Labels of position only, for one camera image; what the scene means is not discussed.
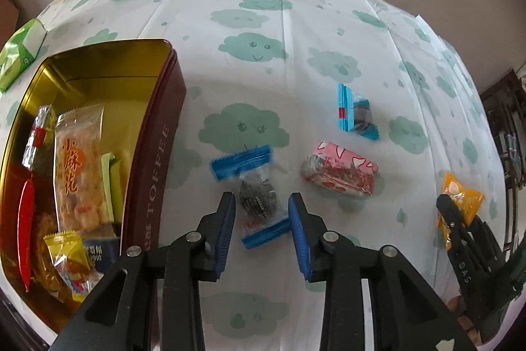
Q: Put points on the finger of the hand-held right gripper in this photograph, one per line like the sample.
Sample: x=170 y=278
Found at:
x=450 y=213
x=484 y=238

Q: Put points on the large red snack packet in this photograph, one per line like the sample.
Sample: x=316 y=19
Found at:
x=26 y=227

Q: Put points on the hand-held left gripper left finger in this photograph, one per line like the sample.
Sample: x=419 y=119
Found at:
x=224 y=240

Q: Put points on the green tissue box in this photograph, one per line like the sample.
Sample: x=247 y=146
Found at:
x=20 y=51

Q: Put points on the pink printed snack packet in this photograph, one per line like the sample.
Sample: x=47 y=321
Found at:
x=341 y=170

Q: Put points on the yellow-orange snack packet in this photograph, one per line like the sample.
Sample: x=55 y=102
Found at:
x=460 y=190

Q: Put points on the grey packet with red label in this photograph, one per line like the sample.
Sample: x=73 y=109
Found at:
x=39 y=129

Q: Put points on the cloud-printed white tablecloth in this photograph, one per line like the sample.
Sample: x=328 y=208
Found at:
x=263 y=67

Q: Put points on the dark wooden shelf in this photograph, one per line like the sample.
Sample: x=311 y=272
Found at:
x=505 y=120

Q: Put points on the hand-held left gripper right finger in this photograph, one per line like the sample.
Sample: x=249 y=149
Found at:
x=300 y=240

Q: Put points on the small yellow candy packet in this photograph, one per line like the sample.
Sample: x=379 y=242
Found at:
x=68 y=252

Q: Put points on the cardboard box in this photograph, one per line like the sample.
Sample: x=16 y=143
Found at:
x=6 y=7

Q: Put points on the clear fried twist packet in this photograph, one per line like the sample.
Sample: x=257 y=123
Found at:
x=80 y=170

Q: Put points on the small blue cookie packet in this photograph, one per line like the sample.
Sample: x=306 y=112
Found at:
x=357 y=116

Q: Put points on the light green snack packet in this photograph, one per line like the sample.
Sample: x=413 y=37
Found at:
x=113 y=186

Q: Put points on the gold and brown tin box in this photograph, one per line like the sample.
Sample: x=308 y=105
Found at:
x=164 y=153

